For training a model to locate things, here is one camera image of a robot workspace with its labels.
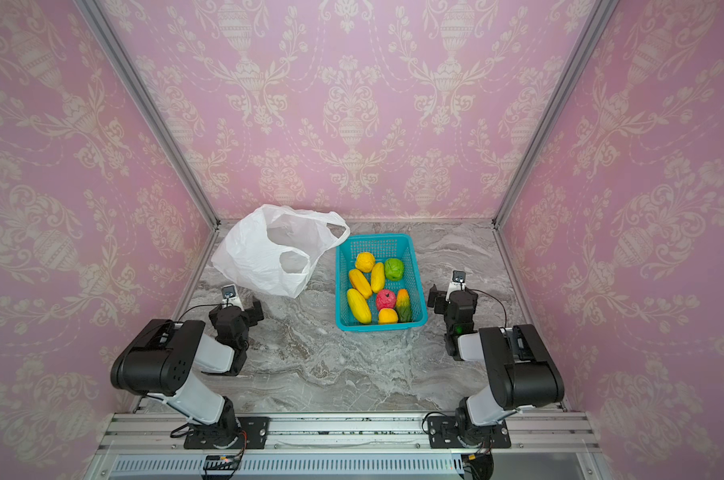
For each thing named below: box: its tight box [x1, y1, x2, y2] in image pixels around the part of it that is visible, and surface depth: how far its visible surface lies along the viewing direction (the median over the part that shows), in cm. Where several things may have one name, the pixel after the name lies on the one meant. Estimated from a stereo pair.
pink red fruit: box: [376, 289, 397, 311], surface depth 94 cm
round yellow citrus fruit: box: [355, 251, 376, 273], surface depth 105 cm
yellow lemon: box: [346, 288, 372, 324], surface depth 94 cm
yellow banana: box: [349, 269, 373, 299], surface depth 100 cm
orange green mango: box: [396, 288, 412, 323], surface depth 94 cm
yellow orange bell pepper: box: [378, 308, 398, 325], surface depth 91 cm
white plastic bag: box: [212, 204, 351, 299], surface depth 92 cm
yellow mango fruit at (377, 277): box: [371, 262, 385, 293], surface depth 102 cm
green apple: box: [384, 258, 405, 281], surface depth 102 cm
